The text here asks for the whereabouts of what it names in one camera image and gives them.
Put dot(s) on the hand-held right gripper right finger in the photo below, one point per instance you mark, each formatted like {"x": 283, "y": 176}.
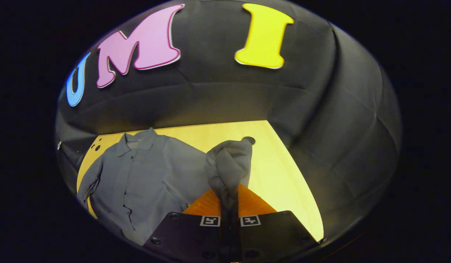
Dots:
{"x": 273, "y": 233}

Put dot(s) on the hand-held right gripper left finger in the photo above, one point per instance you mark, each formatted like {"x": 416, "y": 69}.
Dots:
{"x": 189, "y": 237}

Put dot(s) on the grey polo shirt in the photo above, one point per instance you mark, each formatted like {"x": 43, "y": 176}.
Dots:
{"x": 149, "y": 175}

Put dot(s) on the black backdrop cloth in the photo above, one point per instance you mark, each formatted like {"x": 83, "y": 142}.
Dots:
{"x": 211, "y": 98}

